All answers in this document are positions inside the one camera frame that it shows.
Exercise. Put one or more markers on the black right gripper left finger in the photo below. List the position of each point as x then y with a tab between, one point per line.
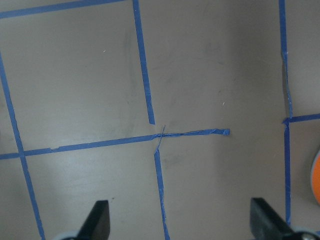
97	225

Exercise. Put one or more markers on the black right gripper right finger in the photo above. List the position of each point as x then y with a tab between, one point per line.
266	224

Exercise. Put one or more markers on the orange can with silver lid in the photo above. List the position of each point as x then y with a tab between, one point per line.
315	177

